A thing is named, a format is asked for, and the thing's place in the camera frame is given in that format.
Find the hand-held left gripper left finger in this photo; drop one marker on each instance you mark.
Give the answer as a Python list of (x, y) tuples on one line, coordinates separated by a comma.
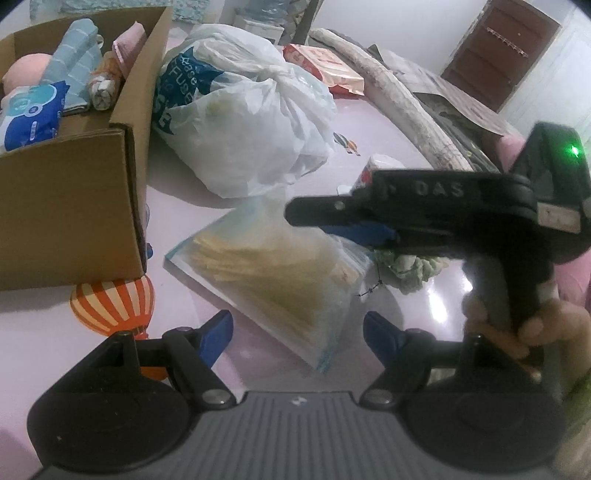
[(217, 337)]

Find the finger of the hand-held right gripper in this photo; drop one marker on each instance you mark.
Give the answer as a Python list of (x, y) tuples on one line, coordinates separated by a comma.
[(415, 198), (360, 233)]

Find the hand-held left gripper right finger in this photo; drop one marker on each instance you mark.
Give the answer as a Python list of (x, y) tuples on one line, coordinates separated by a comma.
[(383, 337)]

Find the white red-print tissue pack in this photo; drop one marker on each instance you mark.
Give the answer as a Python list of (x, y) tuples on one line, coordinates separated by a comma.
[(378, 164)]

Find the green white scrunchie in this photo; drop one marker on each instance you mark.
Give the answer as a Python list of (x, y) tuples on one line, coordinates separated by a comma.
[(411, 272)]

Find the clear zip bag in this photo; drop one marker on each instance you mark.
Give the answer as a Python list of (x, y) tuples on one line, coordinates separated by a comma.
[(268, 277)]

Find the brown cardboard box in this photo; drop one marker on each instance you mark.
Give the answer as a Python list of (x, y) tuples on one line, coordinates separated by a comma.
[(60, 207)]

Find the orange striped white towel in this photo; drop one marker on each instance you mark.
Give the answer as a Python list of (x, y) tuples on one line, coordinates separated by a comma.
[(104, 85)]

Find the blue wet wipes pack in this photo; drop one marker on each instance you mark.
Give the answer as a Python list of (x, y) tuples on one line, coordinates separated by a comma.
[(32, 110)]

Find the pink bubble wrap pouch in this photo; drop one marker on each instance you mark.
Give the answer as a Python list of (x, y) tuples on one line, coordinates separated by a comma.
[(131, 44)]

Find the light blue striped towel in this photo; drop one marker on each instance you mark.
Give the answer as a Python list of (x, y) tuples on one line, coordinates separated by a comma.
[(76, 55)]

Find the person's right hand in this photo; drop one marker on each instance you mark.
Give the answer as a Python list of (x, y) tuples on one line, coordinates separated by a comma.
[(568, 327)]

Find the pink balloon-print bed sheet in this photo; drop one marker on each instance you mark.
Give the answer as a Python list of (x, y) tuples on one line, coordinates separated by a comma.
[(406, 134)]

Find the rolled beige mat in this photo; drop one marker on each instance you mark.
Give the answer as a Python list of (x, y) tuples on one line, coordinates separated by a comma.
[(401, 97)]

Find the beige patterned cloth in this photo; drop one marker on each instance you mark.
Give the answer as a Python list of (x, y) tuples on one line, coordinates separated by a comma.
[(452, 97)]

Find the brown door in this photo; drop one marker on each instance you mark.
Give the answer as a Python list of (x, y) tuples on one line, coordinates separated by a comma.
[(498, 55)]

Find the white blue plastic bag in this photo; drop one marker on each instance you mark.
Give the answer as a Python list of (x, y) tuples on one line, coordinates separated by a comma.
[(249, 129)]

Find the red wet wipes pack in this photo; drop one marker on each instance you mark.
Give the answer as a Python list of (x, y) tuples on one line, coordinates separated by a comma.
[(323, 64)]

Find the door hook rack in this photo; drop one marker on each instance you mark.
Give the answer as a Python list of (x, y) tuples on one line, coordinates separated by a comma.
[(505, 41)]

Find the white water dispenser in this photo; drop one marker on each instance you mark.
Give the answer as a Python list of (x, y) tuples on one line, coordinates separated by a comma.
[(258, 30)]

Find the pink plush toy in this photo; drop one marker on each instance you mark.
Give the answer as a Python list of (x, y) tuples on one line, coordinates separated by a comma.
[(27, 69)]

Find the floral wall cloth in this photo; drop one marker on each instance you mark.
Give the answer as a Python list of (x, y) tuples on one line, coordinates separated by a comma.
[(115, 9)]

